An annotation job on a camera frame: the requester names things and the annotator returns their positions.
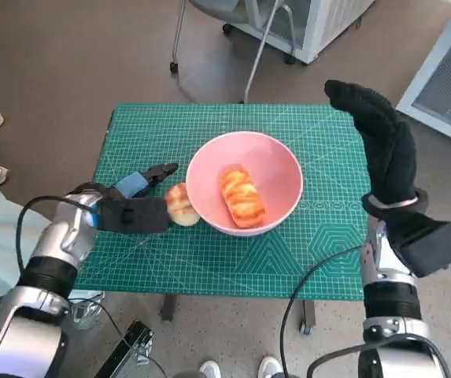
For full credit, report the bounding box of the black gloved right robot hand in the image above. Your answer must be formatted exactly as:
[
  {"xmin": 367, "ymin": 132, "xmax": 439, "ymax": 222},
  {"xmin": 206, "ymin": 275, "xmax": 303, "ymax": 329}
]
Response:
[{"xmin": 323, "ymin": 80, "xmax": 419, "ymax": 206}]

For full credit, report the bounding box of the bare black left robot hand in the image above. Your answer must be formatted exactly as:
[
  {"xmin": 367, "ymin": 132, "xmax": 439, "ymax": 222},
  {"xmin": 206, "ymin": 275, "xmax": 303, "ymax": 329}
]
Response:
[{"xmin": 97, "ymin": 162, "xmax": 179, "ymax": 206}]

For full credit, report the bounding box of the round toy bread bun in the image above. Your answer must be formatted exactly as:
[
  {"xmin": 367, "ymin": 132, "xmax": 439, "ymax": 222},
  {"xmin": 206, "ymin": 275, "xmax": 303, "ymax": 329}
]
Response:
[{"xmin": 165, "ymin": 183, "xmax": 201, "ymax": 228}]

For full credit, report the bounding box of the pink bowl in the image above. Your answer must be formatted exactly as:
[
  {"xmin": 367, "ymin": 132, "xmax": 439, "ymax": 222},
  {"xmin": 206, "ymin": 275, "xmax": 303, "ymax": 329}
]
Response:
[{"xmin": 185, "ymin": 132, "xmax": 304, "ymax": 237}]

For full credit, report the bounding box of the long braided toy bread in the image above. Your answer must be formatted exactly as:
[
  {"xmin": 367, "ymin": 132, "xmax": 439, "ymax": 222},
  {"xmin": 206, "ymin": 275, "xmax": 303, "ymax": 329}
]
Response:
[{"xmin": 220, "ymin": 166, "xmax": 268, "ymax": 229}]

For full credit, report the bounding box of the white cabinet with mesh panel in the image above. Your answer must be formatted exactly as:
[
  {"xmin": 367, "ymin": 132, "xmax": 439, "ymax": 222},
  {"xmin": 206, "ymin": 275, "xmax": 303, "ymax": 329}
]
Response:
[{"xmin": 394, "ymin": 7, "xmax": 451, "ymax": 153}]

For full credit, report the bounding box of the green cutting mat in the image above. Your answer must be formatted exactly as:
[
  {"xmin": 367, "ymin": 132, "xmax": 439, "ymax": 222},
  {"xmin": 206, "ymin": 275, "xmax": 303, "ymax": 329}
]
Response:
[{"xmin": 69, "ymin": 102, "xmax": 372, "ymax": 302}]

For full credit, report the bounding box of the black table leg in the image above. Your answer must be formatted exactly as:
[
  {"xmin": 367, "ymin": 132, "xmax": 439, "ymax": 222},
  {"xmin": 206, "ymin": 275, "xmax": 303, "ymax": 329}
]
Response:
[
  {"xmin": 161, "ymin": 295, "xmax": 178, "ymax": 322},
  {"xmin": 298, "ymin": 301, "xmax": 316, "ymax": 336}
]

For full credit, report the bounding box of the white mesh cabinet on casters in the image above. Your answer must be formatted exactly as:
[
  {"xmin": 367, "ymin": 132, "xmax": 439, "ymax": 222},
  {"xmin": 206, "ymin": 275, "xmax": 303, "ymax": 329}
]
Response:
[{"xmin": 222, "ymin": 0, "xmax": 376, "ymax": 67}]

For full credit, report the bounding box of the black metal stand bar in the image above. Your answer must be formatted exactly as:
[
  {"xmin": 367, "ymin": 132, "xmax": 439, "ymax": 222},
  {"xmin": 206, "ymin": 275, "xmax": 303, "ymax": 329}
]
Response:
[{"xmin": 94, "ymin": 321, "xmax": 155, "ymax": 378}]

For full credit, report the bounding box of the grey chair with metal legs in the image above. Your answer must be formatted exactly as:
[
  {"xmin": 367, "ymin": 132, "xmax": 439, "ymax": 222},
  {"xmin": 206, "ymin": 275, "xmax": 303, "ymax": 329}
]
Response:
[{"xmin": 168, "ymin": 0, "xmax": 294, "ymax": 106}]

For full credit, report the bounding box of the white shoe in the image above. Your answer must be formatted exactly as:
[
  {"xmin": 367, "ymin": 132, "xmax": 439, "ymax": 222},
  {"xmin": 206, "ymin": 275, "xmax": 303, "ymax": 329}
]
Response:
[
  {"xmin": 199, "ymin": 360, "xmax": 222, "ymax": 378},
  {"xmin": 258, "ymin": 356, "xmax": 283, "ymax": 378}
]

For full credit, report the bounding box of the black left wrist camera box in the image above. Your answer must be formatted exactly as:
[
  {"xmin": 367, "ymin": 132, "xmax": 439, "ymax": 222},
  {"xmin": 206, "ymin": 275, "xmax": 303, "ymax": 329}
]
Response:
[{"xmin": 98, "ymin": 196, "xmax": 170, "ymax": 234}]

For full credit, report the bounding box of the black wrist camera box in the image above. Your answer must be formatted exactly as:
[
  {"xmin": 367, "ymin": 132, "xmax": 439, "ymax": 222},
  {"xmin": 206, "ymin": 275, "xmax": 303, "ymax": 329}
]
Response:
[
  {"xmin": 386, "ymin": 212, "xmax": 451, "ymax": 279},
  {"xmin": 98, "ymin": 196, "xmax": 170, "ymax": 234}
]

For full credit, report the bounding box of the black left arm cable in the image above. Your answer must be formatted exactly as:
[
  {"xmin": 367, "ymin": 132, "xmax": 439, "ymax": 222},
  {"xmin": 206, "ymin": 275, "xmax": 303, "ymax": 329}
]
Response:
[{"xmin": 15, "ymin": 195, "xmax": 101, "ymax": 272}]

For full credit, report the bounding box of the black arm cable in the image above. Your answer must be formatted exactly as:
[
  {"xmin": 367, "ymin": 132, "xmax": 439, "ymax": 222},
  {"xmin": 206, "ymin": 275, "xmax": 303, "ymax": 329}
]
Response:
[
  {"xmin": 15, "ymin": 195, "xmax": 101, "ymax": 272},
  {"xmin": 279, "ymin": 246, "xmax": 364, "ymax": 378}
]

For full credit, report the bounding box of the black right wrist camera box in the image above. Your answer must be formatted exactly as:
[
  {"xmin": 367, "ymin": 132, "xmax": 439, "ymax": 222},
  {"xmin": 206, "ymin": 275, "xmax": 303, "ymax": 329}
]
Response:
[{"xmin": 386, "ymin": 212, "xmax": 451, "ymax": 279}]

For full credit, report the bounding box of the thin black floor wire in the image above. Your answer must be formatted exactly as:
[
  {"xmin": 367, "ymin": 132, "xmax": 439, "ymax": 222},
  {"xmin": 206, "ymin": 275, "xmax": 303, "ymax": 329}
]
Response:
[{"xmin": 91, "ymin": 301, "xmax": 169, "ymax": 378}]

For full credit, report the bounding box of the thick black shoulder cable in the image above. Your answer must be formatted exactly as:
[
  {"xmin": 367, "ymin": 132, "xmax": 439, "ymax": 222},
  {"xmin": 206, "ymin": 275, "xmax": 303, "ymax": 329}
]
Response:
[{"xmin": 306, "ymin": 334, "xmax": 451, "ymax": 378}]

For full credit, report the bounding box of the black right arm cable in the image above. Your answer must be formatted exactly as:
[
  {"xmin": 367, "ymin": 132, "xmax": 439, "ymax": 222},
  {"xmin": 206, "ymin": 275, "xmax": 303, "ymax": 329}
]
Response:
[{"xmin": 279, "ymin": 246, "xmax": 364, "ymax": 378}]

